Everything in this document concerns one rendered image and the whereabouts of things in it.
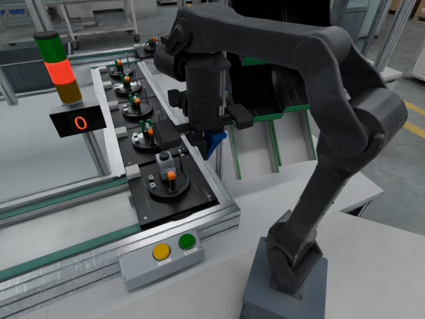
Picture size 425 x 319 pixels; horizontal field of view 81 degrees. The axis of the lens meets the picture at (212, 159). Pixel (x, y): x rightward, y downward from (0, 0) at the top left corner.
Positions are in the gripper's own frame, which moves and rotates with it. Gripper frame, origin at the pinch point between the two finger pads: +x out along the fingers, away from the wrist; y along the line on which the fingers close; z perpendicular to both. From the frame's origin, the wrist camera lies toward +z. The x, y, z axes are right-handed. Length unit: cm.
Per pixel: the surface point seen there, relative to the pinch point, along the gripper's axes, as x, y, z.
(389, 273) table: 40, -44, -28
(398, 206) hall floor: 125, -168, 15
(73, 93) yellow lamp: -2.8, 23.0, 29.3
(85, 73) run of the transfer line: 32, 25, 138
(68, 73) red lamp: -7.6, 22.3, 29.8
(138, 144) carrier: 26, 10, 42
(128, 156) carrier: 28, 15, 39
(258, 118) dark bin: 5.2, -20.5, 11.4
